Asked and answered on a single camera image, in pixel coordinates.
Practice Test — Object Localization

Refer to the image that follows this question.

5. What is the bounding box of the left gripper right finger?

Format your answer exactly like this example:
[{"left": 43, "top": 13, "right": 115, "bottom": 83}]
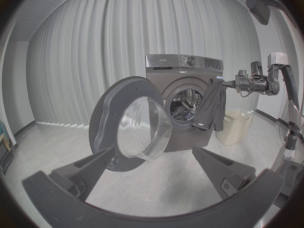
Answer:
[{"left": 192, "top": 146, "right": 257, "bottom": 197}]

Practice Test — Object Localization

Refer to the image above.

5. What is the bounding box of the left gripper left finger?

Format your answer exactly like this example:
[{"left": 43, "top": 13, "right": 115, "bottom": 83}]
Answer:
[{"left": 51, "top": 146, "right": 116, "bottom": 198}]

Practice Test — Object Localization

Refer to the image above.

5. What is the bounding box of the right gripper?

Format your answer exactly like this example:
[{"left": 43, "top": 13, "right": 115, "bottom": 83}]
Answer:
[{"left": 221, "top": 75, "right": 268, "bottom": 94}]

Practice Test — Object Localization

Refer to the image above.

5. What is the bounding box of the black shirt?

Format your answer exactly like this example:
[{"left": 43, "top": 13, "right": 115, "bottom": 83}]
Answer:
[{"left": 191, "top": 78, "right": 228, "bottom": 132}]

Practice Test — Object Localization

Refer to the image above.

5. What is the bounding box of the cream laundry basket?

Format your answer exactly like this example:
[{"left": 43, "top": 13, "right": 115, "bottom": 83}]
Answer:
[{"left": 215, "top": 110, "right": 253, "bottom": 146}]

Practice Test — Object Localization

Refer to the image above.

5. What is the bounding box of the heap of dark clothes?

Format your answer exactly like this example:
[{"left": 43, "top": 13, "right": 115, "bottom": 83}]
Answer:
[{"left": 171, "top": 106, "right": 196, "bottom": 122}]

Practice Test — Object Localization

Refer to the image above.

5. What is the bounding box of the grey washing machine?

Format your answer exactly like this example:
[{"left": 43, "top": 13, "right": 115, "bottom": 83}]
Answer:
[{"left": 145, "top": 54, "right": 225, "bottom": 153}]

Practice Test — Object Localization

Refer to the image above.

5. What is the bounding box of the washing machine door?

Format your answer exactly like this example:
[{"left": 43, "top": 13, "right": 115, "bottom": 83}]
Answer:
[{"left": 88, "top": 76, "right": 173, "bottom": 173}]

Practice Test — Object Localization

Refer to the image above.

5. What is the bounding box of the white curtain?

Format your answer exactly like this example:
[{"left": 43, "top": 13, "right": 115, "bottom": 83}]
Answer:
[{"left": 26, "top": 0, "right": 262, "bottom": 128}]

